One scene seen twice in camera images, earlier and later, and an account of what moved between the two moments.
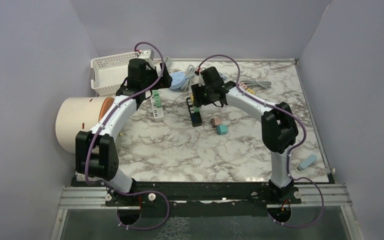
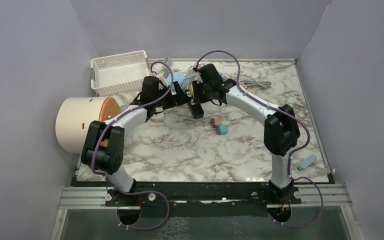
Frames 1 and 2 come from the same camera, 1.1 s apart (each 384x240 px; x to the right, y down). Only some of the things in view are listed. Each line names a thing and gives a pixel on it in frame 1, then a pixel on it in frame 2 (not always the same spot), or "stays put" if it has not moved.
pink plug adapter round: [216, 121] stays put
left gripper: [164, 82] -> [179, 98]
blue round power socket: [178, 79] stays put
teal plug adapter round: [221, 129] stays put
